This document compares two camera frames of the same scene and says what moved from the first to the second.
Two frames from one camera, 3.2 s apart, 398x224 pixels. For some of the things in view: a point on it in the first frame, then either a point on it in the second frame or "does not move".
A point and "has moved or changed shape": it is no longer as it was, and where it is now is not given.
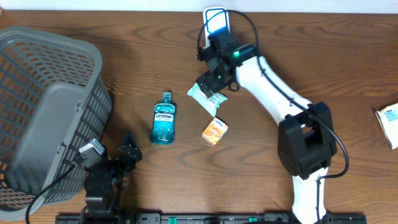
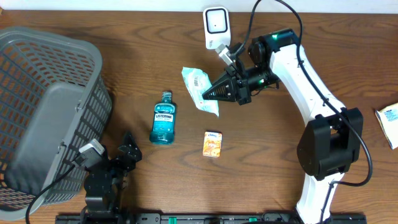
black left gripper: (134, 154) does not move
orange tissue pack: (214, 130) → (212, 144)
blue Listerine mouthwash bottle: (164, 123) does not move
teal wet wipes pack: (210, 104) has moved or changed shape
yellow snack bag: (388, 117) does not move
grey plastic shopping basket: (54, 100) does not move
